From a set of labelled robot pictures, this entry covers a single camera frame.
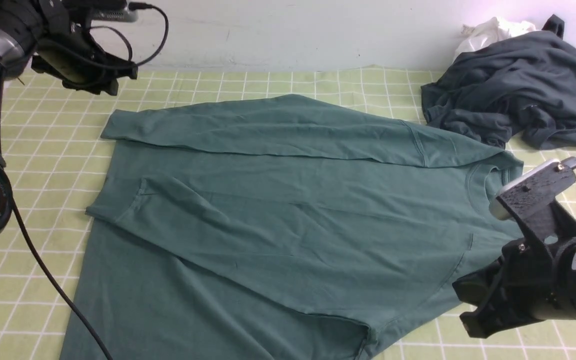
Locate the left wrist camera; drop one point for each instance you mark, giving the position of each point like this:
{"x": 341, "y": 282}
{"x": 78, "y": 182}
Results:
{"x": 121, "y": 15}

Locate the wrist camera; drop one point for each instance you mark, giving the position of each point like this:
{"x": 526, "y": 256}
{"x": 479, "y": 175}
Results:
{"x": 121, "y": 15}
{"x": 533, "y": 191}

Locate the dark grey crumpled garment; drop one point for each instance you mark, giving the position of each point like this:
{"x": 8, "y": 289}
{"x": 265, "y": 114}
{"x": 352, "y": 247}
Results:
{"x": 525, "y": 84}

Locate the white crumpled cloth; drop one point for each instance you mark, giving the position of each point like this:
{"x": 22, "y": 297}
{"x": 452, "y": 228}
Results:
{"x": 492, "y": 31}

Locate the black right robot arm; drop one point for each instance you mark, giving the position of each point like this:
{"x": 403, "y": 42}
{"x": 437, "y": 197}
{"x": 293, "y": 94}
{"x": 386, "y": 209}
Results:
{"x": 534, "y": 279}

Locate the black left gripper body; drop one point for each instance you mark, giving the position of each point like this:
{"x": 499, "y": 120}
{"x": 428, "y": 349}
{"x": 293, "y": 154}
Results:
{"x": 69, "y": 52}

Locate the green long-sleeved shirt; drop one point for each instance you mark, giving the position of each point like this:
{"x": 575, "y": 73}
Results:
{"x": 283, "y": 228}

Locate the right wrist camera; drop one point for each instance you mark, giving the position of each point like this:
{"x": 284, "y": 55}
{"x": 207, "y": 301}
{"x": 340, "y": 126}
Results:
{"x": 533, "y": 191}

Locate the green checkered tablecloth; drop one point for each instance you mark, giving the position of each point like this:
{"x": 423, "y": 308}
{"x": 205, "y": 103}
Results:
{"x": 57, "y": 163}

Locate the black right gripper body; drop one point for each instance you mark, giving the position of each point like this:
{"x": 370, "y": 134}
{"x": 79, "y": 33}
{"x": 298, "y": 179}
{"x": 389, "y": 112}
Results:
{"x": 529, "y": 282}

